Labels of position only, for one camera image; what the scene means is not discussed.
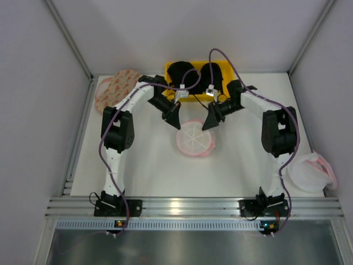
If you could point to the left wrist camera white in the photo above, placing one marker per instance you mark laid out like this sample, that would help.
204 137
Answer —
180 93

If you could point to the black bra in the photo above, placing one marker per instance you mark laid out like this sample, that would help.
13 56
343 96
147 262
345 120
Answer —
183 73

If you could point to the slotted cable duct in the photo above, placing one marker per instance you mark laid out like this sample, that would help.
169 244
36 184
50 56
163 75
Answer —
166 225

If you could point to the yellow plastic bin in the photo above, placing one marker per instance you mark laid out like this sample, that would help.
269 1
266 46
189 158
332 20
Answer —
227 73

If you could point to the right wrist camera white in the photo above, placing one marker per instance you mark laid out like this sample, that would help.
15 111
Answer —
212 92

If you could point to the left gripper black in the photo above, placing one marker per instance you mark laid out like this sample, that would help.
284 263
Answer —
170 111

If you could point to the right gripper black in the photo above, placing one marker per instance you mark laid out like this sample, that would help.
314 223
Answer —
215 112

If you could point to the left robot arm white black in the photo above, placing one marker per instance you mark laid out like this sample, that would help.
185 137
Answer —
118 134

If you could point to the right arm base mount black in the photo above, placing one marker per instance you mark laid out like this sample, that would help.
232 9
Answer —
258 208

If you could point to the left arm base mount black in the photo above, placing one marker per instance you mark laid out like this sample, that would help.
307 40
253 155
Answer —
129 205

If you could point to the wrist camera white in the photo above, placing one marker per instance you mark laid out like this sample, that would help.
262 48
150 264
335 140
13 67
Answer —
180 93
212 92

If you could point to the aluminium rail front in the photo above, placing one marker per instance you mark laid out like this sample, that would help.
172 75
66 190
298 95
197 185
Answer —
303 208

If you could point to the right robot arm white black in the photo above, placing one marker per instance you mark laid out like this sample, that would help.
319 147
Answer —
279 130

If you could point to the patterned beige laundry bag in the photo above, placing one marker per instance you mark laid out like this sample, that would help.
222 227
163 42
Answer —
112 90

